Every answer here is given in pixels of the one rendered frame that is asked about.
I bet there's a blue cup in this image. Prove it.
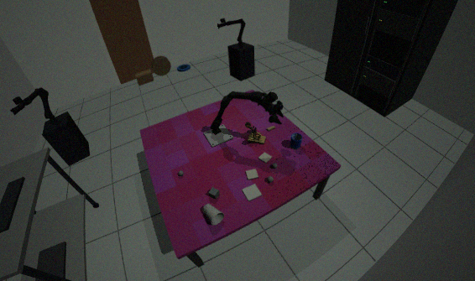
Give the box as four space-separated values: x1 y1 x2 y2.
290 133 303 149

